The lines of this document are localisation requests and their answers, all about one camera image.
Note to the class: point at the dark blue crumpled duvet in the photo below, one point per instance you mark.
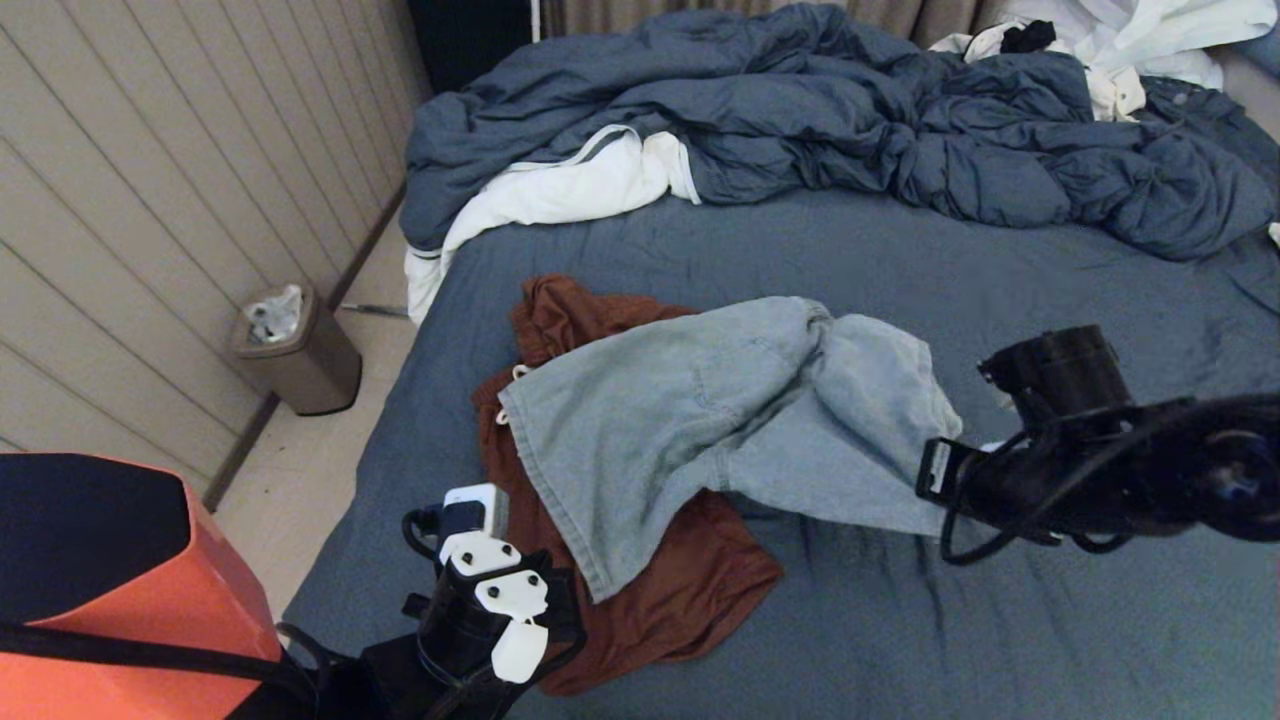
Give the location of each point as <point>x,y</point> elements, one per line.
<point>800,100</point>

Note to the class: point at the brown trash bin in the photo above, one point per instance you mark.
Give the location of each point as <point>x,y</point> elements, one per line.
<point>315,368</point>

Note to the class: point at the black cabinet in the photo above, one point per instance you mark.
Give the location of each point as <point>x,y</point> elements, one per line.
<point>470,38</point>

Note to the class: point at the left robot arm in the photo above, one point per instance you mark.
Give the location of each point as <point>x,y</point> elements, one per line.
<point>120,600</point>

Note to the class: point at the light blue denim jeans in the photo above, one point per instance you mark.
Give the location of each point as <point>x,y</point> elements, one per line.
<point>720,400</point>

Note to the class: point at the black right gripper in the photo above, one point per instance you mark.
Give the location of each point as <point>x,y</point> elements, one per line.
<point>1040,480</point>

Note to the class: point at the blue pillow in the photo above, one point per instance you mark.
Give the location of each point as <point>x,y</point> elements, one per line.
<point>1265,50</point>

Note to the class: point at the rust brown shorts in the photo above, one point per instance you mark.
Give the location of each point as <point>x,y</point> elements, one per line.
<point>700,580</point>

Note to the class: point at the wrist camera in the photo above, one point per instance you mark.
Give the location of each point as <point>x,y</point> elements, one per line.
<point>1065,375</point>
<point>480,585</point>

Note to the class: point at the white plastic bin bag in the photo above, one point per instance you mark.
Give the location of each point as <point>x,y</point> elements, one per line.
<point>273,314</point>

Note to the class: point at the white object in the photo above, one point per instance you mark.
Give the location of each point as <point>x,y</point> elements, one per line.
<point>1273,237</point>

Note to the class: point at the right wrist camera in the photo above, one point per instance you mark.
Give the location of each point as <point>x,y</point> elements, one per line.
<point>1065,375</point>

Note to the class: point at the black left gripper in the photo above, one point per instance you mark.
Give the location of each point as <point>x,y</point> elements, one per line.
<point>460,690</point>

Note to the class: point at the cream jacket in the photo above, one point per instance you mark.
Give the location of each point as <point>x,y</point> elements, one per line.
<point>1115,95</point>

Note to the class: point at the dark denim garment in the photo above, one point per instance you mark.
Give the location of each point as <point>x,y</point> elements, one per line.
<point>1205,105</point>

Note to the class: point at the white vertical pole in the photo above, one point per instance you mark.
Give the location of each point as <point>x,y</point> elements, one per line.
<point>536,20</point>

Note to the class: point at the small black garment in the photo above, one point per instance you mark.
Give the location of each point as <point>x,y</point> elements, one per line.
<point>1028,38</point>

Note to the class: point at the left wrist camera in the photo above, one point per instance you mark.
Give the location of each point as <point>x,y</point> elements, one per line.
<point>480,585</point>

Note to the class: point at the white shirt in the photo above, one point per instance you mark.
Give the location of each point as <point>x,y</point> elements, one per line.
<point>1140,28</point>

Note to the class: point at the beige curtain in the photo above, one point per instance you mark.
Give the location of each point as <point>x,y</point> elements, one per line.
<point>930,18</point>

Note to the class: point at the blue bed sheet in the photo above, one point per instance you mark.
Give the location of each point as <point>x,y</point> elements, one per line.
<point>1000,620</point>

